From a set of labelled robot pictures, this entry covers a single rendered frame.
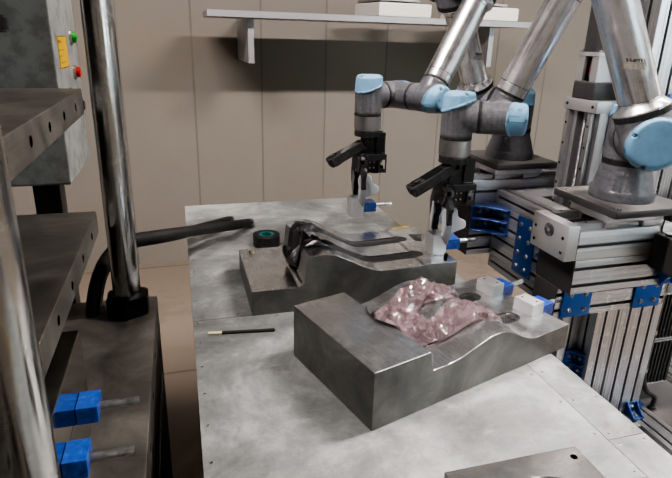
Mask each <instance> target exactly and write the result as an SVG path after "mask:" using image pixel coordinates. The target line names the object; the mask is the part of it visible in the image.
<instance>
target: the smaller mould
mask: <svg viewBox="0 0 672 478"><path fill-rule="evenodd" d="M444 478H605V477H604V476H603V474H602V473H601V472H600V471H599V470H598V469H597V468H596V467H595V466H594V465H593V464H592V463H591V462H590V461H589V460H588V459H587V458H586V457H585V456H584V455H583V454H582V453H581V452H580V451H579V450H578V449H577V448H576V447H575V446H573V447H568V448H563V449H558V450H553V451H548V452H543V453H538V454H533V455H528V456H523V457H518V458H513V459H508V460H503V461H498V462H493V463H488V464H483V465H478V466H473V467H468V468H463V469H458V470H453V471H448V472H445V474H444Z"/></svg>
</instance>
